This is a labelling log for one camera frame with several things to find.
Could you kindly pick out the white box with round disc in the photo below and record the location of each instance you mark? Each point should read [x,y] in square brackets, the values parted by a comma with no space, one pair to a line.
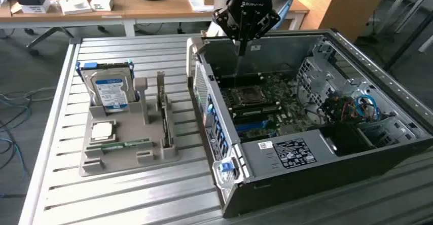
[77,5]

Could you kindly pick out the small white case sticker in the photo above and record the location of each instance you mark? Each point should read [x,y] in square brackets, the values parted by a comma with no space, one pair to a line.
[256,47]

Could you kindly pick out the CPU socket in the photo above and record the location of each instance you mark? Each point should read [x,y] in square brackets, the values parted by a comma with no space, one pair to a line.
[250,95]

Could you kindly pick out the wooden cabinet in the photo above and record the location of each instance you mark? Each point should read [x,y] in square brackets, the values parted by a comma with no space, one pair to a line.
[345,7]

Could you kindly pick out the white box with black insert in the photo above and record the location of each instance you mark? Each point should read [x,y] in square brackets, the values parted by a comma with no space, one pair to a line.
[32,7]

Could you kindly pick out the silver CPU chip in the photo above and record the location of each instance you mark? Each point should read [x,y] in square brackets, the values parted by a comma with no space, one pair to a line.
[102,130]

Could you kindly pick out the white paper booklet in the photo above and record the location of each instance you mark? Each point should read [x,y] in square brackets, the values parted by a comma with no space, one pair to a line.
[200,3]

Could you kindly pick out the small white labelled box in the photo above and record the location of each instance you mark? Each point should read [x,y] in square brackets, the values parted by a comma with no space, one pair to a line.
[102,4]

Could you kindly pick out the green RAM stick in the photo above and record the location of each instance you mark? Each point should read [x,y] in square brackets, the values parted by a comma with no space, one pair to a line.
[118,144]

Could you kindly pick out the wooden office desk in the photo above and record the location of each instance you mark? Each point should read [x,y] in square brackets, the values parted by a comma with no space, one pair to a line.
[54,16]
[153,7]

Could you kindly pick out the blue plastic case latch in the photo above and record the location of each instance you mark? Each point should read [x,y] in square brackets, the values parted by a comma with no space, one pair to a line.
[226,166]

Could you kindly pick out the open black PC case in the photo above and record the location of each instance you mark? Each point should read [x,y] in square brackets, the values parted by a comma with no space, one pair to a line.
[304,189]

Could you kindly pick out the grey parts rack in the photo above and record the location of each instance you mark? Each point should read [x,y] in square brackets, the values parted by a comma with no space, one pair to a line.
[131,128]

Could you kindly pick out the green motherboard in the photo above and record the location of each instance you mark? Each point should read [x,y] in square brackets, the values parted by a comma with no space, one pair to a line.
[294,100]

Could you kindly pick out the grey metal drive cage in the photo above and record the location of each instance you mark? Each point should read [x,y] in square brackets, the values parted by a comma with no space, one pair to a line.
[316,83]

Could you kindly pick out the grey metal disk bay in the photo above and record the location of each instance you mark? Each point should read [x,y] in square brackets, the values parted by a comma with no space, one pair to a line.
[389,131]

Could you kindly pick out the grey power supply unit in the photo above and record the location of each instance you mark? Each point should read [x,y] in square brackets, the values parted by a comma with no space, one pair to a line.
[257,159]

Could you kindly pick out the hard disk with blue carrier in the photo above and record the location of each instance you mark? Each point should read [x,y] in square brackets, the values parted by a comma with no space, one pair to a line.
[109,90]

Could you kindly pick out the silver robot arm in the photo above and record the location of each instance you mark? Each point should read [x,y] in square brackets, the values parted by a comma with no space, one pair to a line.
[284,13]

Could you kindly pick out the Nvidia graphics card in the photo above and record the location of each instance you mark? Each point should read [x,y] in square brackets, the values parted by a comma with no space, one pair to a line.
[166,128]

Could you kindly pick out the blue expansion slot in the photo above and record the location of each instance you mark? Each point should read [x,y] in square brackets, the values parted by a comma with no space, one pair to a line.
[252,128]

